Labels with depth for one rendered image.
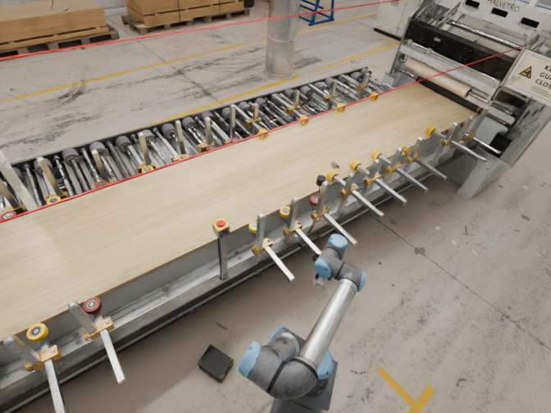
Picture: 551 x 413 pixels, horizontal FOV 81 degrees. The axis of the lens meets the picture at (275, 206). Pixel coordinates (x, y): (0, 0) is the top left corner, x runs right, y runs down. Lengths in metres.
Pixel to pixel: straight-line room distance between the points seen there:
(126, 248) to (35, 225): 0.60
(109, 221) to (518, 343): 3.26
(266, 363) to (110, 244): 1.29
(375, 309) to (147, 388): 1.85
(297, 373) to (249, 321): 1.58
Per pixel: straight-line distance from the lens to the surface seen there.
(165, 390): 2.66
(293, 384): 1.22
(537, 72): 3.78
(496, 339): 3.41
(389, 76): 4.55
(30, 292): 2.16
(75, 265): 2.16
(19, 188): 2.43
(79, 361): 2.10
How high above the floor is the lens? 2.53
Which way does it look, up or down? 46 degrees down
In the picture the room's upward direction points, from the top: 7 degrees clockwise
